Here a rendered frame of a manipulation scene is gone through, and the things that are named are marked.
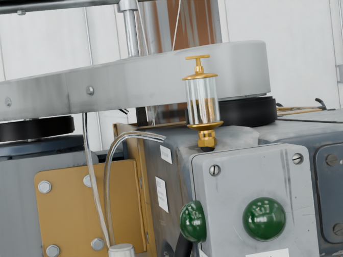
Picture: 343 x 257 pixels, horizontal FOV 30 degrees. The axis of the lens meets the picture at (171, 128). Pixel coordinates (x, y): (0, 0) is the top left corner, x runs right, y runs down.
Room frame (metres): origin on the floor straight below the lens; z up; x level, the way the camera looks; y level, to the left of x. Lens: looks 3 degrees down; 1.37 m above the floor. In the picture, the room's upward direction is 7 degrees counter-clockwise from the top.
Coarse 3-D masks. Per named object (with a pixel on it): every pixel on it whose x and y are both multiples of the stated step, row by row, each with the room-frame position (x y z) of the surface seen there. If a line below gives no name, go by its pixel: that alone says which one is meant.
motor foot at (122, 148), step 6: (120, 144) 0.95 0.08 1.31; (126, 144) 0.93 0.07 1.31; (102, 150) 1.01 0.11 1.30; (120, 150) 0.96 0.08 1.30; (126, 150) 0.93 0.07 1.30; (102, 156) 0.94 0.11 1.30; (114, 156) 0.94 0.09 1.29; (120, 156) 0.94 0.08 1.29; (126, 156) 0.93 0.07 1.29; (102, 162) 0.99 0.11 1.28
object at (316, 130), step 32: (160, 128) 0.68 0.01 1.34; (224, 128) 0.56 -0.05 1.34; (256, 128) 0.57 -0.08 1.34; (288, 128) 0.53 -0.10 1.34; (320, 128) 0.50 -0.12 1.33; (160, 160) 0.59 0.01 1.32; (320, 160) 0.49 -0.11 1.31; (320, 192) 0.49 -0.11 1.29; (160, 224) 0.64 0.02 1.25; (320, 224) 0.49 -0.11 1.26; (160, 256) 0.67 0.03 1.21; (192, 256) 0.49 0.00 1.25; (320, 256) 0.49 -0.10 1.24
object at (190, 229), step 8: (192, 200) 0.44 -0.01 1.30; (184, 208) 0.44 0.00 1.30; (192, 208) 0.43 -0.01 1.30; (200, 208) 0.43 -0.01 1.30; (184, 216) 0.43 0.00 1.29; (192, 216) 0.43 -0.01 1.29; (200, 216) 0.43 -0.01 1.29; (184, 224) 0.43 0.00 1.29; (192, 224) 0.43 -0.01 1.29; (200, 224) 0.43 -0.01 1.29; (184, 232) 0.43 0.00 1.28; (192, 232) 0.43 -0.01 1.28; (200, 232) 0.43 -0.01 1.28; (192, 240) 0.43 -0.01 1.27; (200, 240) 0.43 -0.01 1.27
